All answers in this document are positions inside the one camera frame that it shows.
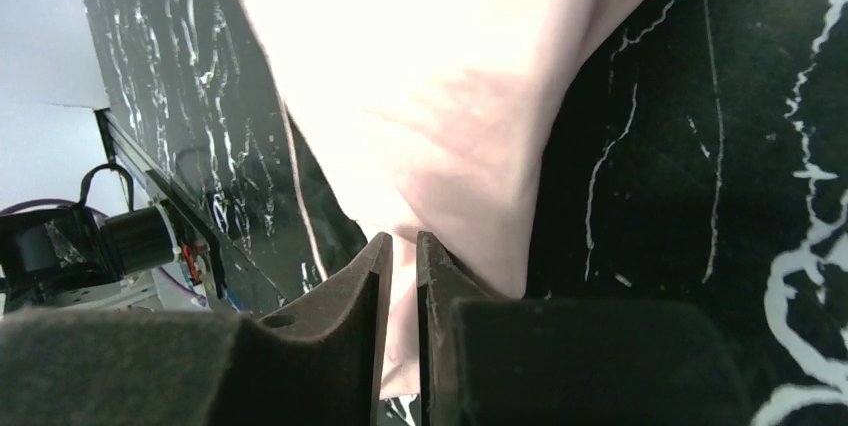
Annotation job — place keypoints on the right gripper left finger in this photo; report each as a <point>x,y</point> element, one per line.
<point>316,361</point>

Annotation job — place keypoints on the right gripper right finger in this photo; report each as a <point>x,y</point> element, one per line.
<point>485,360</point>

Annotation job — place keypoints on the pink and black folding umbrella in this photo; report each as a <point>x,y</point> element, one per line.
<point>432,115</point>

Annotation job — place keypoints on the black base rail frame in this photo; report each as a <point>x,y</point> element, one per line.
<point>198,214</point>

